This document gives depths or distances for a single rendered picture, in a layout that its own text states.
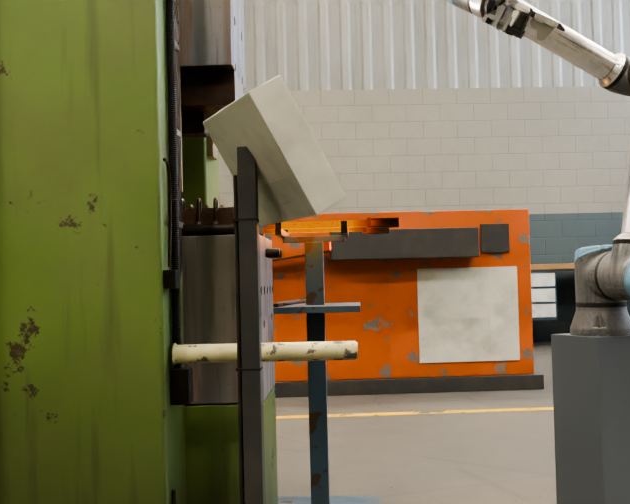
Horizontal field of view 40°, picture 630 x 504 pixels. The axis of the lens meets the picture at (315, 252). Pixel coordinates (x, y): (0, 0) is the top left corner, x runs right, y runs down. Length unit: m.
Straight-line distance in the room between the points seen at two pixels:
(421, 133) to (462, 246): 4.50
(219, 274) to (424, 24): 8.47
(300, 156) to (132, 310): 0.58
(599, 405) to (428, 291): 3.44
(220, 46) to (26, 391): 1.01
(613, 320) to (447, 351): 3.40
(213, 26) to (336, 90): 7.91
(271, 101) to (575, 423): 1.51
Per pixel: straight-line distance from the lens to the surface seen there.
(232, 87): 2.39
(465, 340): 6.09
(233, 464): 2.35
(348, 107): 10.23
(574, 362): 2.77
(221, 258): 2.30
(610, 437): 2.73
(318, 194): 1.75
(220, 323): 2.31
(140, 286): 2.05
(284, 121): 1.74
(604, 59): 2.83
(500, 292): 6.14
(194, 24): 2.40
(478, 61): 10.59
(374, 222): 2.78
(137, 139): 2.08
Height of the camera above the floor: 0.79
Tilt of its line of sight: 2 degrees up
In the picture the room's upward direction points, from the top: 1 degrees counter-clockwise
